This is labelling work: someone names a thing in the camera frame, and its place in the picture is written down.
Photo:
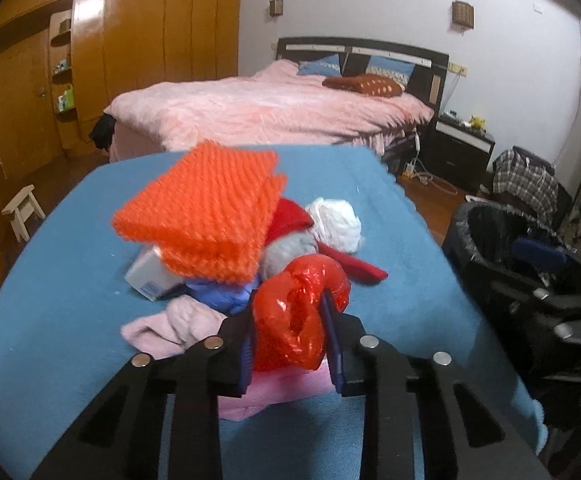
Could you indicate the red-brown folded blanket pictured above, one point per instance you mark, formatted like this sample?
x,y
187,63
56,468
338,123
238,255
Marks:
x,y
365,85

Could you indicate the white carton box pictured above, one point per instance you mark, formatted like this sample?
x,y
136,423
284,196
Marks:
x,y
145,275

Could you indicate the orange foam net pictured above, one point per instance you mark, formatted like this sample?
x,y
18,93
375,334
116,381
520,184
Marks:
x,y
195,205

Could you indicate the wooden wardrobe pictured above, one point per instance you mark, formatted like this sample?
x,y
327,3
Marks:
x,y
170,30

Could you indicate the blue pillow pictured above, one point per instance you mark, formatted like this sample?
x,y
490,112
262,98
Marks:
x,y
390,67
318,66

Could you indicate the green bottle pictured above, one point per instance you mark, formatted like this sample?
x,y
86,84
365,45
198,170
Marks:
x,y
66,99

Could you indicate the yellow toy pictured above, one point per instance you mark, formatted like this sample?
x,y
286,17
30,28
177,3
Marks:
x,y
478,122

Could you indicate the red plastic bag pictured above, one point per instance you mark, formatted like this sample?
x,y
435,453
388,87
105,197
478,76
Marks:
x,y
290,320

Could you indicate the black trash bin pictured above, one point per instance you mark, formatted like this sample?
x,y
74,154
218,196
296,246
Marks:
x,y
475,245

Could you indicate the grey cloth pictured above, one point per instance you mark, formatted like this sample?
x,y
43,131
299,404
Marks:
x,y
288,252

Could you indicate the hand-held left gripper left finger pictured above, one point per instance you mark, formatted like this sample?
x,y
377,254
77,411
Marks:
x,y
244,360

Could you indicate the blue tablecloth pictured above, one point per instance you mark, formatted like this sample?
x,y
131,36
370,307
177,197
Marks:
x,y
70,260

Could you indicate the dark nightstand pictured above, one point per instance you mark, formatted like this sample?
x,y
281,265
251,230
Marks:
x,y
460,155

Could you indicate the pink bed blanket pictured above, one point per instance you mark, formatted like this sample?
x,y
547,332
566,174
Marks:
x,y
270,105

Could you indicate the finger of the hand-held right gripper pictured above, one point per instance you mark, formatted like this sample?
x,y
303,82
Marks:
x,y
540,255

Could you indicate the red cloth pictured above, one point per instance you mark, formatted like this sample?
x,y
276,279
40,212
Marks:
x,y
290,217

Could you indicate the pale pink fluffy cloth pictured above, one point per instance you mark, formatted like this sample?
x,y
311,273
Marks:
x,y
180,320

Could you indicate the wall socket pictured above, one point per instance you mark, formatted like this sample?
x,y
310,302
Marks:
x,y
458,69

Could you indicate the white wooden stool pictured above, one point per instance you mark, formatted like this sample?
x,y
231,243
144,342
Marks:
x,y
23,205

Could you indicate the dark bed headboard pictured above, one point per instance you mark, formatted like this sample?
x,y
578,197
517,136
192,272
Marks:
x,y
425,67

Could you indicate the wall lamp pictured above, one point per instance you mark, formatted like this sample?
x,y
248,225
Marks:
x,y
276,7
462,14

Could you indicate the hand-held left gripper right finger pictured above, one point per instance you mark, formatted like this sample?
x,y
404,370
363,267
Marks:
x,y
333,355

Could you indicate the black cloth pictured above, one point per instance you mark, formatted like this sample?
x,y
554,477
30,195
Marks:
x,y
103,132

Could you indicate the plaid shirt on chair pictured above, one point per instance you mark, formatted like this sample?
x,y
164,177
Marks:
x,y
525,180

